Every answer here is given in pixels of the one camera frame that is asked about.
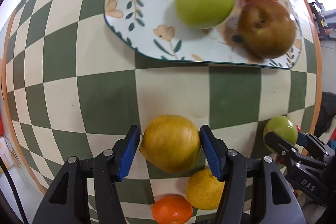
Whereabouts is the green checkered tablecloth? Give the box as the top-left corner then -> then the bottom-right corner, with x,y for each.
2,0 -> 322,193

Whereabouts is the small yellow lemon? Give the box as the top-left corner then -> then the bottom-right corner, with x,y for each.
185,168 -> 225,210

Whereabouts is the floral oval ceramic plate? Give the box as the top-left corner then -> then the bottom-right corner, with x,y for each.
104,0 -> 304,69

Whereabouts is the small green apple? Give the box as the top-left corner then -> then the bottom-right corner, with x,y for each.
263,116 -> 298,145

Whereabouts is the brown russet apple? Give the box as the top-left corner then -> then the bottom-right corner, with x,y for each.
237,0 -> 296,59

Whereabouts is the large yellow pear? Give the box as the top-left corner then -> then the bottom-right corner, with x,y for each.
139,115 -> 201,173

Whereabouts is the large green apple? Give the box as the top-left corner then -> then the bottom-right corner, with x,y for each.
174,0 -> 235,29

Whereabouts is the black cable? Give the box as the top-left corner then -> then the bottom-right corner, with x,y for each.
0,156 -> 30,224

